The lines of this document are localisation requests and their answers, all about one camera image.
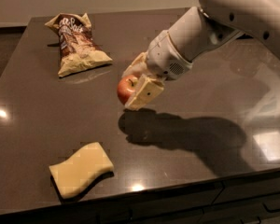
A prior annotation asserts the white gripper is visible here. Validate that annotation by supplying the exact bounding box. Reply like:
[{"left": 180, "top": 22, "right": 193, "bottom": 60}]
[{"left": 122, "top": 30, "right": 192, "bottom": 110}]

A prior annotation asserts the red yellow apple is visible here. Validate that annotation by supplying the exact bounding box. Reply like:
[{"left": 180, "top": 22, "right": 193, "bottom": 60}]
[{"left": 117, "top": 75, "right": 138, "bottom": 105}]

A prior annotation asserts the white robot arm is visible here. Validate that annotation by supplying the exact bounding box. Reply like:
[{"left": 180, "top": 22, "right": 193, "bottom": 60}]
[{"left": 117, "top": 0, "right": 280, "bottom": 110}]

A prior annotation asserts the yellow wavy sponge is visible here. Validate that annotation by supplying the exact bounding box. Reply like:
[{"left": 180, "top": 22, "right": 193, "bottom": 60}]
[{"left": 49, "top": 142, "right": 114, "bottom": 199}]

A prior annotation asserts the brown cream chip bag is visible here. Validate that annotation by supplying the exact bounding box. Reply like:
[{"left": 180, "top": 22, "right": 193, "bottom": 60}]
[{"left": 45, "top": 13, "right": 112, "bottom": 77}]

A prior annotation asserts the black drawer handle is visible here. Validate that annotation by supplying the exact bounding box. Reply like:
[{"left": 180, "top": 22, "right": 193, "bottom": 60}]
[{"left": 263, "top": 199, "right": 280, "bottom": 213}]

